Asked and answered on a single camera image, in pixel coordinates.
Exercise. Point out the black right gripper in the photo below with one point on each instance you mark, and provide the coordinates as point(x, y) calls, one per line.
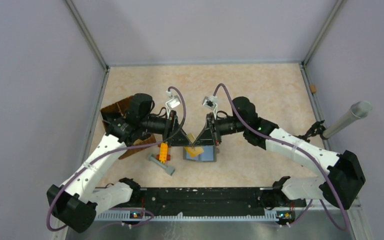
point(209, 136)

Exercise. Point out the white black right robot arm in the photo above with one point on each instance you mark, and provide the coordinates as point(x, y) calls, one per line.
point(339, 176)

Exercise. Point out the grey card holder wallet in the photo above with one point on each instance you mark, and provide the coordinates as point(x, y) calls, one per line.
point(208, 156)

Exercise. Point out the brown woven divided basket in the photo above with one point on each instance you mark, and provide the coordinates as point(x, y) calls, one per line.
point(114, 123)

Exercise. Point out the gold credit card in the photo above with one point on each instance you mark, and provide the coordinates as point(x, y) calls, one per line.
point(193, 151)

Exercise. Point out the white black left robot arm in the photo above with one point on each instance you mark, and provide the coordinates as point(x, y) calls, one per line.
point(75, 203)

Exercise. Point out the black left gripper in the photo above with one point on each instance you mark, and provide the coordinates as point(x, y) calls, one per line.
point(171, 124)

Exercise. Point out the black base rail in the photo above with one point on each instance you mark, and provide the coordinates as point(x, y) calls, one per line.
point(210, 201)

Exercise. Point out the small wooden block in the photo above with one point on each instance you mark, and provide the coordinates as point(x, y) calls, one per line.
point(312, 88)

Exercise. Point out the grey plastic toy bolt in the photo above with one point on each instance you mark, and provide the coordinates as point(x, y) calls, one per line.
point(167, 169)

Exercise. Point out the black clamp bracket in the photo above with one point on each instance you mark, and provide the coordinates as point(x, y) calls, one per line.
point(316, 129)

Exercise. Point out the silver metal tube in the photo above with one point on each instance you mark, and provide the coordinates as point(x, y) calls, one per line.
point(357, 111)

